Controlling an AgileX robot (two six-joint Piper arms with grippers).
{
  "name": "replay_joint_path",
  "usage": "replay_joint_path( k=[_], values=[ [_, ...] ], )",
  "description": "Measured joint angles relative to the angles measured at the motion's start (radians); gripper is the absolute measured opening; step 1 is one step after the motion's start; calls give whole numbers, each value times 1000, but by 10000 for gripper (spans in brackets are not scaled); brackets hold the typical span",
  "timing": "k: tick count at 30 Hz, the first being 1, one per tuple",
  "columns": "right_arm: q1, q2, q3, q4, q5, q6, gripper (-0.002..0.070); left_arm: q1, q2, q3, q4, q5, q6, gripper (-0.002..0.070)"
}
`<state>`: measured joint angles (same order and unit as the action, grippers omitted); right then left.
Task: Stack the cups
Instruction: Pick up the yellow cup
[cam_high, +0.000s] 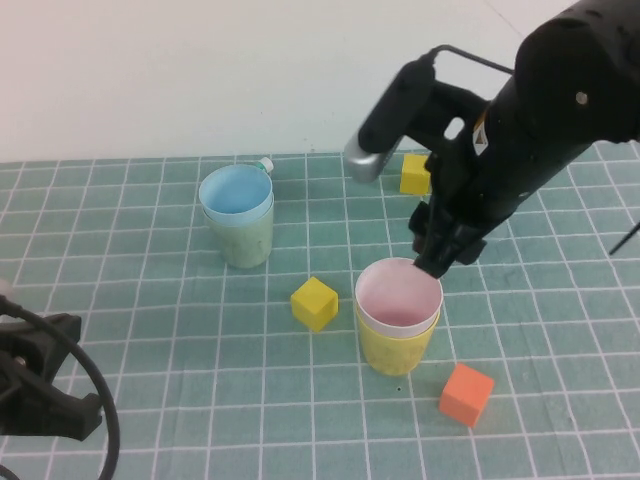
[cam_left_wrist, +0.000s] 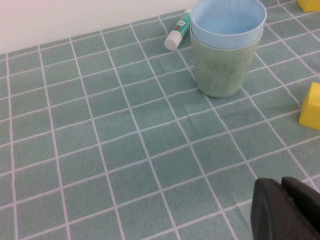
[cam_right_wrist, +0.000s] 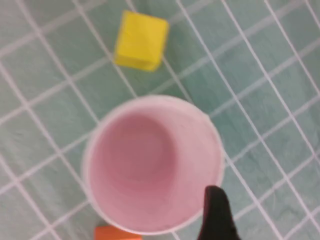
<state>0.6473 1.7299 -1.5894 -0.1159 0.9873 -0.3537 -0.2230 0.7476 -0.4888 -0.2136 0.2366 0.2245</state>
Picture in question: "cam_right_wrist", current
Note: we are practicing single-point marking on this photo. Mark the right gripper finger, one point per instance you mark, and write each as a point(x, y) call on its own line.
point(216, 217)

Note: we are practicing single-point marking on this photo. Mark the pink plastic cup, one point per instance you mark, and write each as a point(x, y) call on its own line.
point(150, 162)

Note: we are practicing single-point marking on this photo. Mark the green checked tablecloth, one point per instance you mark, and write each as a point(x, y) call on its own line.
point(262, 125)

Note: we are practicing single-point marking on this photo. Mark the orange foam cube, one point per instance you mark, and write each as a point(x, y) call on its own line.
point(112, 233)

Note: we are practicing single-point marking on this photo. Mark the yellow foam cube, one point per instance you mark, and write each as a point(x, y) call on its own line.
point(140, 37)

